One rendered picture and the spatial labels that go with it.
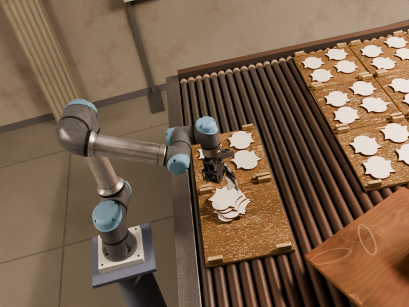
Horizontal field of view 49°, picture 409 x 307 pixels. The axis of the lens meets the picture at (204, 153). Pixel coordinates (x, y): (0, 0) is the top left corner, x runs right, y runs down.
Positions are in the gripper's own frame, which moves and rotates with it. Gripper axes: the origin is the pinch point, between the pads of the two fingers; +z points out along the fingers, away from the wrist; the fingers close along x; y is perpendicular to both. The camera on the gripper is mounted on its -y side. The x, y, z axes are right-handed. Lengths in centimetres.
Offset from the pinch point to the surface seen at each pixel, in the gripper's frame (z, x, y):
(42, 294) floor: 105, -134, 38
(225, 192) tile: 6.7, -1.4, -2.8
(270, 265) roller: 13.6, 29.1, 21.0
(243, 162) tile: 10.9, -4.9, -26.7
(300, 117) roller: 13, 7, -72
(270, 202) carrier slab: 11.9, 17.0, -8.0
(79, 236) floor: 105, -144, -10
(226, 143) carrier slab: 11.9, -20.5, -38.8
